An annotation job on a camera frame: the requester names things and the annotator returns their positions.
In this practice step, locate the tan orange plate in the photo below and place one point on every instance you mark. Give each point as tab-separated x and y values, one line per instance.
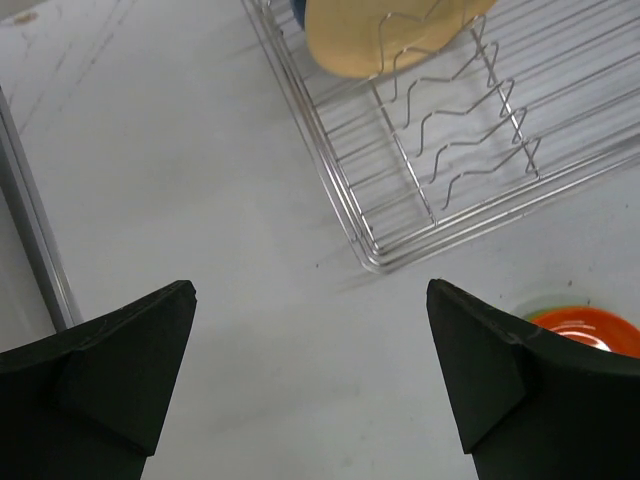
362	39

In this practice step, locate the lime green plate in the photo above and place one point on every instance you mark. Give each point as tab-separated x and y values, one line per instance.
533	314

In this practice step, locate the rear blue plate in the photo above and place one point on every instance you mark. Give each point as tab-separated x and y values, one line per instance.
298	8

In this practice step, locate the metal rail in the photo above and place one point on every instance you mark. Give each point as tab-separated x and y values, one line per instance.
28	214

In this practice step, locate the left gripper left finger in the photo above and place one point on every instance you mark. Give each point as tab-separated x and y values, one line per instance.
90	402

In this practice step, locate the wire dish rack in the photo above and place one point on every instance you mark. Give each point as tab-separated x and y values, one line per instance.
531	101

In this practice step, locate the small orange plate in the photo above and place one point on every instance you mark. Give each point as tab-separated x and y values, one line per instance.
595	327

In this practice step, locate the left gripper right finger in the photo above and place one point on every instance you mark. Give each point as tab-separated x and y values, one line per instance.
529	403

